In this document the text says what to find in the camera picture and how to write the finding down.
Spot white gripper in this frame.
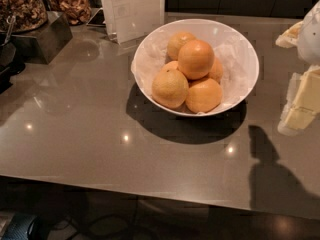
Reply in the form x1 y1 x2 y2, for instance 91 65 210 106
275 1 320 136

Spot white paper bowl liner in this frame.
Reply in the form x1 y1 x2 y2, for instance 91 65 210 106
130 28 256 115

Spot right hidden orange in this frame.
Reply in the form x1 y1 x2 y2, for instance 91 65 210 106
208 58 223 83

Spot white round bowl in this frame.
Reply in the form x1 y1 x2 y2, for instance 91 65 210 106
131 18 260 118

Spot small middle left orange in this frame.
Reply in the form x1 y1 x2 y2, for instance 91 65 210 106
161 61 178 72

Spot clear acrylic sign holder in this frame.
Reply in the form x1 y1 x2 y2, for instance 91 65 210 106
101 0 165 44

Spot small glass jar of snacks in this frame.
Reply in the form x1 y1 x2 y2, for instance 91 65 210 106
48 0 91 26

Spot large glass jar of nuts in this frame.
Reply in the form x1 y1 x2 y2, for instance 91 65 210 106
0 0 48 33

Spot metal serving tongs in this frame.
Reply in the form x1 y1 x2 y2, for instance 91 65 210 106
4 15 16 45

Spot blue grey object on floor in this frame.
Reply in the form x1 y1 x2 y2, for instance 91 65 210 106
0 213 37 240

